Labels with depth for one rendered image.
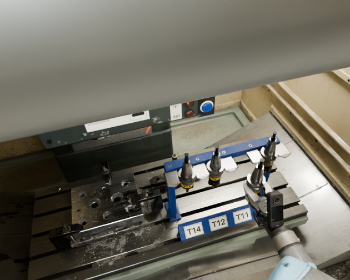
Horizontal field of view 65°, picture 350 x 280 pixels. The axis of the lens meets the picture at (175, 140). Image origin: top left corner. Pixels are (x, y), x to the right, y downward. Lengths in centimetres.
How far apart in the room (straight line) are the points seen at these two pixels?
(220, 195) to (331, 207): 53
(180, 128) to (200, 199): 90
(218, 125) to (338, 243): 113
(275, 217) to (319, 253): 56
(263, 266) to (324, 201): 44
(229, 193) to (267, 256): 33
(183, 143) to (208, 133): 21
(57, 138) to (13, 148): 149
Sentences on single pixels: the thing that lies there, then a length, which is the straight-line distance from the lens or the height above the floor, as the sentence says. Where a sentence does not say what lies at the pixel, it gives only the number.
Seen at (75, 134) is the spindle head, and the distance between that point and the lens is 71.
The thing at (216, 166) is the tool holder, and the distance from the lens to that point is 100.
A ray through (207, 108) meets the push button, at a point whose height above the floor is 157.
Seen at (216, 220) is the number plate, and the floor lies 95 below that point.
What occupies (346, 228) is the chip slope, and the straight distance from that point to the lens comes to 152.
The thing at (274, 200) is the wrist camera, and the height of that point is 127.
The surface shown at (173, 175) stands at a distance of 101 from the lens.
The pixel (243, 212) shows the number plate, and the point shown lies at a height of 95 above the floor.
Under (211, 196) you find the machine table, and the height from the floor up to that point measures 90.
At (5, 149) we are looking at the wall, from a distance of 221.
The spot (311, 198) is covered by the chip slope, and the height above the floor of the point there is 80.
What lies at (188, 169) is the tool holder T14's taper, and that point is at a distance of 96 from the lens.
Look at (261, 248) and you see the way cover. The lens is 144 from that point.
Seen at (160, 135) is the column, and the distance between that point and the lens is 167.
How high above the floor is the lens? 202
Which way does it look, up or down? 45 degrees down
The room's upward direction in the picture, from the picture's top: 4 degrees counter-clockwise
